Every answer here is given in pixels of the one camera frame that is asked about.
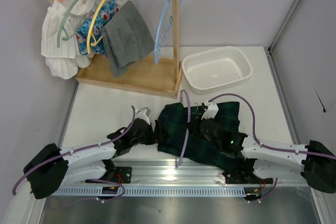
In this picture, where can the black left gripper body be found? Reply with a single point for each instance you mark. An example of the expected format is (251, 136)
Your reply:
(153, 132)

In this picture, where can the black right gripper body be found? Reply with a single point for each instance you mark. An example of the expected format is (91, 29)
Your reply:
(199, 124)

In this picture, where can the grey pleated skirt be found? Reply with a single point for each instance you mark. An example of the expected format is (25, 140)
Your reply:
(126, 39)

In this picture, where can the yellow hanger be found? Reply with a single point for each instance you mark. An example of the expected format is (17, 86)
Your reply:
(105, 1)

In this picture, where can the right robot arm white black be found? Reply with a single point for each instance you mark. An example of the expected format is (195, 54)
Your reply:
(312, 164)

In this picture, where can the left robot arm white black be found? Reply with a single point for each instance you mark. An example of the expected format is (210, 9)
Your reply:
(53, 167)

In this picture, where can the light blue hanger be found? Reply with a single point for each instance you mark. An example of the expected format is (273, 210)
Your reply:
(162, 32)

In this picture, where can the wooden clothes rack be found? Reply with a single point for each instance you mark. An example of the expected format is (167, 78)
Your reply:
(144, 76)

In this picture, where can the white perforated plastic basket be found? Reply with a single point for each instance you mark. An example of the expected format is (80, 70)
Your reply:
(216, 69)

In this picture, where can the blue floral garment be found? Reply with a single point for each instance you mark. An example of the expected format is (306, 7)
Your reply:
(104, 16)

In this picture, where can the white pleated garment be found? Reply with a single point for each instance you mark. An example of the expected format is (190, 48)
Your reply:
(65, 60)

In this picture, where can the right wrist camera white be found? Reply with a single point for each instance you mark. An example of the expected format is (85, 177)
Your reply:
(210, 110)

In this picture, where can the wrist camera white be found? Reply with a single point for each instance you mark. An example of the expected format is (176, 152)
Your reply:
(143, 114)
(210, 110)

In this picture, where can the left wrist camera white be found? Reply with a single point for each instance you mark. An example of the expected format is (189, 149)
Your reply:
(143, 114)

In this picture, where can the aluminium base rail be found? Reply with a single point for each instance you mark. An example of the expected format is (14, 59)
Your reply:
(163, 172)

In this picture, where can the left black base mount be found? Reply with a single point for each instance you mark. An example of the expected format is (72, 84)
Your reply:
(121, 175)

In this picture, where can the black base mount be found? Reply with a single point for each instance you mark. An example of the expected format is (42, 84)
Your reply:
(121, 175)
(249, 178)

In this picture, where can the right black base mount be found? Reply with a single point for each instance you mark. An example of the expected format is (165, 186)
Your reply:
(249, 178)

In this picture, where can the white slotted cable duct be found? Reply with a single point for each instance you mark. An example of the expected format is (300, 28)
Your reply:
(151, 191)

